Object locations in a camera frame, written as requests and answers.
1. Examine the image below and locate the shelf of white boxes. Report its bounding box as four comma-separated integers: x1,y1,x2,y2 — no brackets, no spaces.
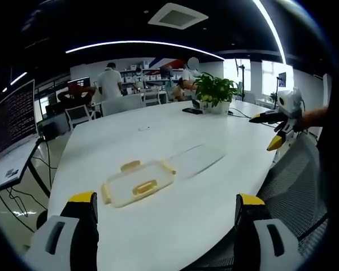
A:
120,59,185,87

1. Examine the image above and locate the ceiling air vent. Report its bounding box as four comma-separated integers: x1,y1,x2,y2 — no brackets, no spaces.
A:
147,2,210,30

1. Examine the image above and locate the black frame side table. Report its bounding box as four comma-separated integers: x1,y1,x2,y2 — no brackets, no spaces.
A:
0,137,58,198

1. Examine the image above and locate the person's dark clothing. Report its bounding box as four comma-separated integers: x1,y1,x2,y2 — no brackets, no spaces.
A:
315,70,339,235

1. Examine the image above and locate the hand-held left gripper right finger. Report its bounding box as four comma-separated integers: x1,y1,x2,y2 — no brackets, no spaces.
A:
232,193,306,271

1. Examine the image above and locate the black table cable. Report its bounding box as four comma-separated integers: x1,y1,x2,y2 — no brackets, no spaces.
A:
228,109,254,119

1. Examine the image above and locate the green potted plant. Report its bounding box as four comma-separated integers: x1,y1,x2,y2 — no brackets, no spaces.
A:
192,72,240,115

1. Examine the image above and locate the white office chair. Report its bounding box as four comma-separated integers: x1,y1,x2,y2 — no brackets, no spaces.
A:
64,103,96,131
101,93,147,117

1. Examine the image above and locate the grey mesh office chair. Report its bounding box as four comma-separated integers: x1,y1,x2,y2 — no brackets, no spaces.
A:
186,132,330,271

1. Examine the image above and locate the dark computer monitor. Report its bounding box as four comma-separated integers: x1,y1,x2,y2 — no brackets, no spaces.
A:
67,76,91,91

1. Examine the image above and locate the black tripod stand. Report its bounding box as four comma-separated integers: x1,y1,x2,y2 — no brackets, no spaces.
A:
234,58,249,101

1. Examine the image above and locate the clear lid with yellow buckles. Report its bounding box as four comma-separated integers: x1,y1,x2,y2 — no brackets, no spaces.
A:
101,159,177,209

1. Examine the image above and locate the curved ceiling light strip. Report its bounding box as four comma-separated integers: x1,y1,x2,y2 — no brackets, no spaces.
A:
65,40,225,62
252,0,287,65

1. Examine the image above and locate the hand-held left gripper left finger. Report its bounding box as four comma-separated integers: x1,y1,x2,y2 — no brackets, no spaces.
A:
25,191,99,271

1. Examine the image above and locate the clear plastic buckle container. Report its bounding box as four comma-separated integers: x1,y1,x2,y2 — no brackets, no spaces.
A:
166,143,227,180

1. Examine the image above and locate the black floor cable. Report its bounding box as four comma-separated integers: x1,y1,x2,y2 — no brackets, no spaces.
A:
0,138,55,234

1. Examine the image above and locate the open laptop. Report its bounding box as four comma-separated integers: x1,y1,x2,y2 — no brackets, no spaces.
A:
0,78,44,193

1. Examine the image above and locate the tripod stand with screen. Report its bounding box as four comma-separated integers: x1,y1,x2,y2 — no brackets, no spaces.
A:
276,71,288,94

